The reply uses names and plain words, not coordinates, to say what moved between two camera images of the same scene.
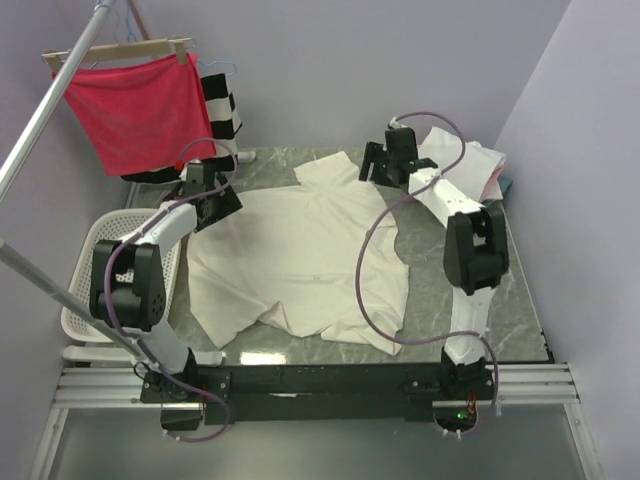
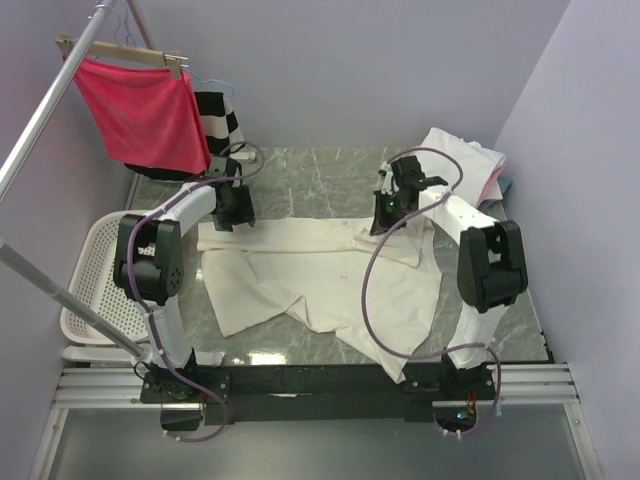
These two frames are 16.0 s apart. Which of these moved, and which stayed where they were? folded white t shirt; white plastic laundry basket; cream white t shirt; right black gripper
Moved: right black gripper; cream white t shirt
Stayed: white plastic laundry basket; folded white t shirt
